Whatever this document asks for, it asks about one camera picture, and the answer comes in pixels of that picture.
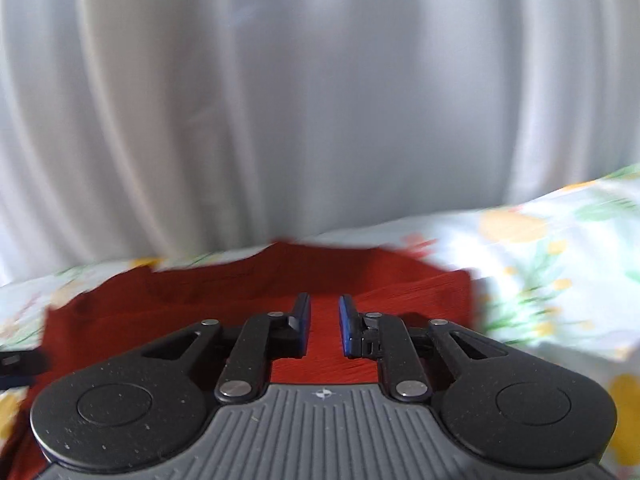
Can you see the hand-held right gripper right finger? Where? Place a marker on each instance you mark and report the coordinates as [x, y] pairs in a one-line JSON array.
[[345, 327]]

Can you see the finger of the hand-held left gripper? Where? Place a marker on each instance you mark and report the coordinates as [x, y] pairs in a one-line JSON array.
[[22, 365]]

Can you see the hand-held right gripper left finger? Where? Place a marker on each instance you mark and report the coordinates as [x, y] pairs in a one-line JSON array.
[[302, 327]]

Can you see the red knit garment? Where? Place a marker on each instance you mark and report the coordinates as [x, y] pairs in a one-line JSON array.
[[200, 300]]

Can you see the floral bed sheet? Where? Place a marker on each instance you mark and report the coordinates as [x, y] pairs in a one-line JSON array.
[[550, 270]]

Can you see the white curtain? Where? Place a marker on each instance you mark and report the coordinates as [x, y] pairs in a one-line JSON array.
[[300, 110]]

